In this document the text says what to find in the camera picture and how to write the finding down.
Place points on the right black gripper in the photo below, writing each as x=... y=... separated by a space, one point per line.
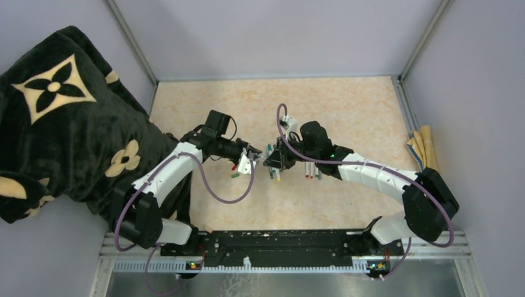
x=282 y=158

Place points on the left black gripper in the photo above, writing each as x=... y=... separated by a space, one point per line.
x=245 y=151

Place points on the blue tip acrylic marker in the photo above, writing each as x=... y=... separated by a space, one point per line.
x=262 y=158

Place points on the red cap green-end marker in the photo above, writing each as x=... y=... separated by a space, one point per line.
x=307 y=169

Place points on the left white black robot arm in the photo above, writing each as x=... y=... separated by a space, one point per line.
x=136 y=209

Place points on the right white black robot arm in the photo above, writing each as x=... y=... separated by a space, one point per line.
x=428 y=204

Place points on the yellow folded cloth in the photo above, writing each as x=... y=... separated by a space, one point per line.
x=420 y=146

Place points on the black floral plush blanket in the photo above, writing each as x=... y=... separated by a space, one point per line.
x=69 y=127

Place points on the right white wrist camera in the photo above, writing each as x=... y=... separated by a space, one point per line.
x=289 y=123

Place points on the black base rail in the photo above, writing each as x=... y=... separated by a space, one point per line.
x=285 y=248

